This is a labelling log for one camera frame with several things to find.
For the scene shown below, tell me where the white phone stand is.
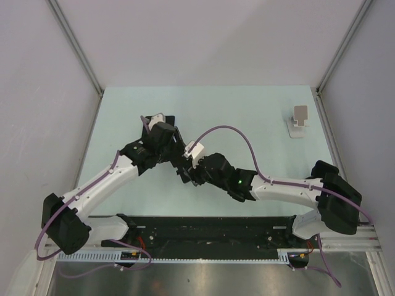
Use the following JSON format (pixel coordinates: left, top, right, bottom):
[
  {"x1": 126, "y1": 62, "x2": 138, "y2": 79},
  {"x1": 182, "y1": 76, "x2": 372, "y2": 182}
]
[{"x1": 286, "y1": 105, "x2": 309, "y2": 139}]

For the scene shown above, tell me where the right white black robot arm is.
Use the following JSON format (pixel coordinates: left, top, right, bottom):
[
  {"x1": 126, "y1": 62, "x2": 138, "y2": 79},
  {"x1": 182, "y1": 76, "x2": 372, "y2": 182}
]
[{"x1": 177, "y1": 153, "x2": 362, "y2": 247}]

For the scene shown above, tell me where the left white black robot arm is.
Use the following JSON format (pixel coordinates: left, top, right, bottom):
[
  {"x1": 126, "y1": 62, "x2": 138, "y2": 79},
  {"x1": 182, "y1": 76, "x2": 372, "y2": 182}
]
[{"x1": 35, "y1": 119, "x2": 185, "y2": 255}]

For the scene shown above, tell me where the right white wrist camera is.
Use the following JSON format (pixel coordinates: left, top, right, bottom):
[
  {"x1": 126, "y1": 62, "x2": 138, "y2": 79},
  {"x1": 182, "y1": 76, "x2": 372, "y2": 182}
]
[{"x1": 183, "y1": 141, "x2": 206, "y2": 168}]

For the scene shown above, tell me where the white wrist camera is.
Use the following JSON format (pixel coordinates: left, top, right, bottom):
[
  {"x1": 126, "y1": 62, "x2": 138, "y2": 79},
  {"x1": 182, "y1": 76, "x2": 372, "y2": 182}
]
[
  {"x1": 147, "y1": 113, "x2": 165, "y2": 131},
  {"x1": 183, "y1": 141, "x2": 206, "y2": 168}
]

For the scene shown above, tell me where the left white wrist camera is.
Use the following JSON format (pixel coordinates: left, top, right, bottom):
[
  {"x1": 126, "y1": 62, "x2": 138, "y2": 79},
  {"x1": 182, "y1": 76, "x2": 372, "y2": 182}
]
[{"x1": 147, "y1": 113, "x2": 165, "y2": 131}]

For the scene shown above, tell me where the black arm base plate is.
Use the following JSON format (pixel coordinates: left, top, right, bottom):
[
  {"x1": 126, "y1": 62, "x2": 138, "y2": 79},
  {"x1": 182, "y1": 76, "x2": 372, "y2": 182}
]
[{"x1": 101, "y1": 215, "x2": 318, "y2": 257}]

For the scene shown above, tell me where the white slotted cable duct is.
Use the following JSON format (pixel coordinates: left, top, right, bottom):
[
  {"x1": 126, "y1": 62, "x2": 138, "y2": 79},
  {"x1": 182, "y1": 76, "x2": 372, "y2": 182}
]
[{"x1": 57, "y1": 248, "x2": 309, "y2": 265}]

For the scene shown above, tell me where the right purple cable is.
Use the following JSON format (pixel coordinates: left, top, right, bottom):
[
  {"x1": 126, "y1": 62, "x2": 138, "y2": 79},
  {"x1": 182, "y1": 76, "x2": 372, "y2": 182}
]
[{"x1": 189, "y1": 125, "x2": 374, "y2": 289}]

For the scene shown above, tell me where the left aluminium frame post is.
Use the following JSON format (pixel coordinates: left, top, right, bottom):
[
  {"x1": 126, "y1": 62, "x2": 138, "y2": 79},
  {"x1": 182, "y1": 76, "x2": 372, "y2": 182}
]
[{"x1": 46, "y1": 0, "x2": 104, "y2": 98}]

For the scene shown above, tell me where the aluminium frame post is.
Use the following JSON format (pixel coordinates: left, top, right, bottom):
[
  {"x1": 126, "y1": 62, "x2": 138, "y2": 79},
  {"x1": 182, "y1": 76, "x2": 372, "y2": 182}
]
[
  {"x1": 315, "y1": 0, "x2": 375, "y2": 96},
  {"x1": 46, "y1": 0, "x2": 104, "y2": 98}
]

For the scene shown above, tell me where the right aluminium frame post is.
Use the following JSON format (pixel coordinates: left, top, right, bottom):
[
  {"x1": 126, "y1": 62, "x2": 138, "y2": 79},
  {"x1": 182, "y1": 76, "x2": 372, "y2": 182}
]
[{"x1": 315, "y1": 0, "x2": 375, "y2": 96}]

